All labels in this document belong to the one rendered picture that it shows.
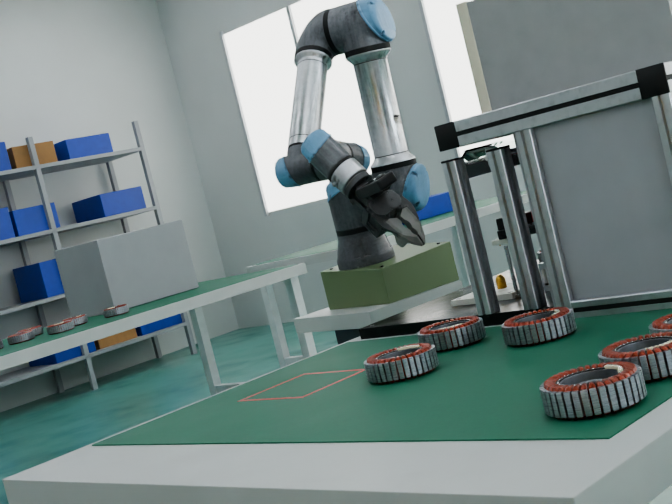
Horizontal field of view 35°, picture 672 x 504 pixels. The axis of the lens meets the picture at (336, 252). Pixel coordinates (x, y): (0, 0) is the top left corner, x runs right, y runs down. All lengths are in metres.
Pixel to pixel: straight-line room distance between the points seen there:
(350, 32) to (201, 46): 7.29
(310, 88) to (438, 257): 0.54
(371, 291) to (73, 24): 7.35
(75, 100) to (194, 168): 1.32
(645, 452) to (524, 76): 1.00
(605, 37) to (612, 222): 0.31
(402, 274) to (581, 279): 0.93
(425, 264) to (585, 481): 1.78
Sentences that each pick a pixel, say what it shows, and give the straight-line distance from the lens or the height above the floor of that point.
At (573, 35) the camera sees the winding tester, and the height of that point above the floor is 1.20.
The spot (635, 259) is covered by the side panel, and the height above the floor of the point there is 0.83.
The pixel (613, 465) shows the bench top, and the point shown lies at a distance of 1.03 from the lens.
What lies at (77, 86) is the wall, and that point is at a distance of 9.64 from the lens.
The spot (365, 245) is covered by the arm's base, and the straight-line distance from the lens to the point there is 2.73.
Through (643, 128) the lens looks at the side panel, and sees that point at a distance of 1.72.
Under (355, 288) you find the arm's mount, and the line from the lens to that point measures 2.73.
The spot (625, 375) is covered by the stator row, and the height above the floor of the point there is 0.79.
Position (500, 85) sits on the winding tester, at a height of 1.16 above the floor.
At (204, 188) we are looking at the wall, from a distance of 10.17.
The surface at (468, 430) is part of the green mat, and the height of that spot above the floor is 0.75.
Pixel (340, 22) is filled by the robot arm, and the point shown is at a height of 1.44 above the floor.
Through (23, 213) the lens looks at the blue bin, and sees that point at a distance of 8.49.
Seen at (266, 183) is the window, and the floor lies 1.25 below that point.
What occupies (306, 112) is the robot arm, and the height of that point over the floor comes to 1.25.
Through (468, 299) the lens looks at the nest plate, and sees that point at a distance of 2.12.
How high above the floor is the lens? 1.05
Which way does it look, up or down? 3 degrees down
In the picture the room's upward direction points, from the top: 14 degrees counter-clockwise
